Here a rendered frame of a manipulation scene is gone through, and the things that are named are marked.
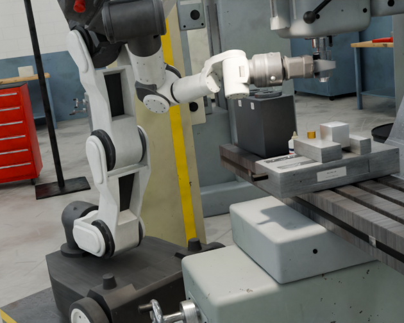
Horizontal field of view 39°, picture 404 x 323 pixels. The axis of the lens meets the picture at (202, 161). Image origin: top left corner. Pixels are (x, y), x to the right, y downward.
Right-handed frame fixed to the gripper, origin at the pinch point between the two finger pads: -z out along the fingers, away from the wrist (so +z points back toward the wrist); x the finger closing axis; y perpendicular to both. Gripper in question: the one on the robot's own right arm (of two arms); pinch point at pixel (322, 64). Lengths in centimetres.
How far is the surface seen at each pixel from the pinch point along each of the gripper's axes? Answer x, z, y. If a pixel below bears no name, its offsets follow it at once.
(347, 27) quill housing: -8.3, -5.3, -9.2
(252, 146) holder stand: 34.7, 19.6, 28.0
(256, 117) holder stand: 30.3, 17.8, 17.6
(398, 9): -5.7, -18.4, -11.9
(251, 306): -26, 24, 54
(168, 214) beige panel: 157, 69, 91
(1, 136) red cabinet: 383, 258, 73
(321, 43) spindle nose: -2.4, 0.3, -5.7
